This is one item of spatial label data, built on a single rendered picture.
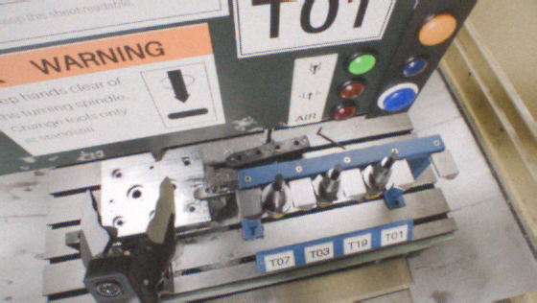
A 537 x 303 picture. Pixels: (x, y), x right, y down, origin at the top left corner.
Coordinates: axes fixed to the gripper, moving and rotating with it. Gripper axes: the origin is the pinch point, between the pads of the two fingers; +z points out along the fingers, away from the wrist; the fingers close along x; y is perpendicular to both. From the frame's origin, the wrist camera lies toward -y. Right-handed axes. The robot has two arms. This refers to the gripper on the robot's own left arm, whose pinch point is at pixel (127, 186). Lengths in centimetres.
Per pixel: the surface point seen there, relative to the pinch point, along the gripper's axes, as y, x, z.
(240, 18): -29.4, 16.3, -3.6
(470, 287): 70, 81, -25
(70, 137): -20.5, 2.7, -4.0
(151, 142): -17.6, 8.1, -3.9
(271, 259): 52, 20, -6
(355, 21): -28.0, 23.5, -3.7
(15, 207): 78, -67, 33
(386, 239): 53, 53, -7
